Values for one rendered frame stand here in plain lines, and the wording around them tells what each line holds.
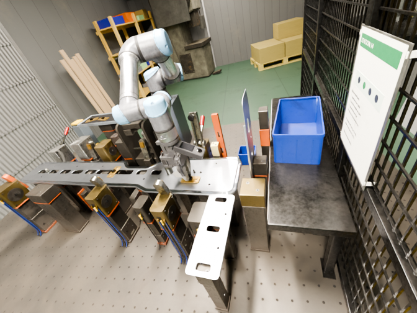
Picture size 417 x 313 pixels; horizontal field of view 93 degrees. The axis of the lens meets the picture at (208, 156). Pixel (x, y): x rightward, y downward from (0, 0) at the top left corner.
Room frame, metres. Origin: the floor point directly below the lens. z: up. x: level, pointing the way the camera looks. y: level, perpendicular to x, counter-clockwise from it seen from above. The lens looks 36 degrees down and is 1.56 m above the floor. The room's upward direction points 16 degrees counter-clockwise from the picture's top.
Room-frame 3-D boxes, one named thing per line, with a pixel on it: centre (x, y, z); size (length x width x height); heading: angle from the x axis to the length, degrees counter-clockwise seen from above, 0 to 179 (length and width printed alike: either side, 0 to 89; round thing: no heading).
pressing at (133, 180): (0.89, 0.53, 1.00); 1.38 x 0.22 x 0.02; 65
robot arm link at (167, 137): (0.65, 0.12, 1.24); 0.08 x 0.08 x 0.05
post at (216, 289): (0.28, 0.10, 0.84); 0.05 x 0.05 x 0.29; 65
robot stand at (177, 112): (1.48, 0.21, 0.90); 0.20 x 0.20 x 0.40; 74
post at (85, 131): (1.39, 0.81, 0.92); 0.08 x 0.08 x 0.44; 65
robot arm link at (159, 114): (0.66, 0.12, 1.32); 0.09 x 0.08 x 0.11; 177
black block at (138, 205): (0.61, 0.34, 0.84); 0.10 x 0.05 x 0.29; 155
